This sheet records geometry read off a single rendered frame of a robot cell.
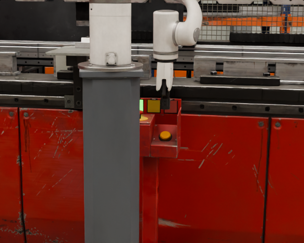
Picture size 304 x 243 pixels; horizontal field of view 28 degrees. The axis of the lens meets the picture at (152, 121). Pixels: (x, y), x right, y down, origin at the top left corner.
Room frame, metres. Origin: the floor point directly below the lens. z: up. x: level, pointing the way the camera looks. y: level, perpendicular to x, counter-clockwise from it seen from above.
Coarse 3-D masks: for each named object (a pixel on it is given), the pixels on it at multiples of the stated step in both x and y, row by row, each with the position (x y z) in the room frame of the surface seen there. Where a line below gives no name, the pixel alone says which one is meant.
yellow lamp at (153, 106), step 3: (150, 102) 2.16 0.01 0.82; (153, 102) 2.16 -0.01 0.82; (156, 102) 2.16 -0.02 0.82; (159, 102) 2.15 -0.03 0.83; (150, 105) 2.16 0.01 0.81; (153, 105) 2.16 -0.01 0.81; (156, 105) 2.16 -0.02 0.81; (159, 105) 2.15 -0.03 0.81; (150, 108) 2.16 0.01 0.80; (153, 108) 2.16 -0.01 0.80; (156, 108) 2.16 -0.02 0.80; (159, 108) 2.15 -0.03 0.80; (150, 111) 2.16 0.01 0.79; (153, 111) 2.16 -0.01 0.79; (156, 111) 2.16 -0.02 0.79; (159, 111) 2.15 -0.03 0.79
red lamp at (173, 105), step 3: (171, 102) 2.15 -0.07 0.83; (174, 102) 2.15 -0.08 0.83; (171, 105) 2.15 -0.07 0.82; (174, 105) 2.15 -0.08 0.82; (171, 108) 2.15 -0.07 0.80; (174, 108) 2.15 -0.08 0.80; (165, 111) 2.15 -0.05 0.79; (168, 111) 2.15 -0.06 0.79; (171, 111) 2.15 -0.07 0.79; (174, 111) 2.15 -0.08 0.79
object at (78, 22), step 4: (76, 4) 2.44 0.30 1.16; (80, 4) 2.43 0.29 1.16; (84, 4) 2.43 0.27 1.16; (88, 4) 2.43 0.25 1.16; (76, 8) 2.44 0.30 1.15; (80, 8) 2.43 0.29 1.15; (84, 8) 2.43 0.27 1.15; (88, 8) 2.43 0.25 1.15; (76, 12) 2.44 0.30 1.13; (80, 12) 2.43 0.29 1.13; (84, 12) 2.43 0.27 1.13; (88, 12) 2.43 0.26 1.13; (76, 16) 2.44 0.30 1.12; (80, 16) 2.43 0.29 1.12; (84, 16) 2.43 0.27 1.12; (88, 16) 2.43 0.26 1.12; (76, 20) 2.44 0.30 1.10; (80, 20) 2.43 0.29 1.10; (84, 20) 2.43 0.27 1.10; (88, 20) 2.43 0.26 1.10; (76, 24) 2.44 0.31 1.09; (80, 24) 2.44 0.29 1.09; (84, 24) 2.44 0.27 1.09; (88, 24) 2.44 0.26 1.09
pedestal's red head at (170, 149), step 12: (144, 108) 2.16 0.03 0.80; (180, 108) 2.12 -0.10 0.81; (180, 120) 2.15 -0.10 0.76; (144, 132) 2.01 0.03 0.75; (156, 132) 2.09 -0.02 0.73; (144, 144) 2.01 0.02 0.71; (156, 144) 2.01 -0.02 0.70; (168, 144) 2.01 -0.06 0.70; (144, 156) 2.01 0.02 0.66; (156, 156) 2.00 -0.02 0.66; (168, 156) 2.00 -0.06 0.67
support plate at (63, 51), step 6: (60, 48) 2.33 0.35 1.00; (66, 48) 2.33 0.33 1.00; (72, 48) 2.33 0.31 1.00; (78, 48) 2.33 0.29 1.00; (84, 48) 2.34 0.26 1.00; (48, 54) 2.17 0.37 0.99; (54, 54) 2.17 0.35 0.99; (60, 54) 2.17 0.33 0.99; (66, 54) 2.16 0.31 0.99; (72, 54) 2.16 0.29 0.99; (78, 54) 2.16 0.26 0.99; (84, 54) 2.15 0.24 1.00
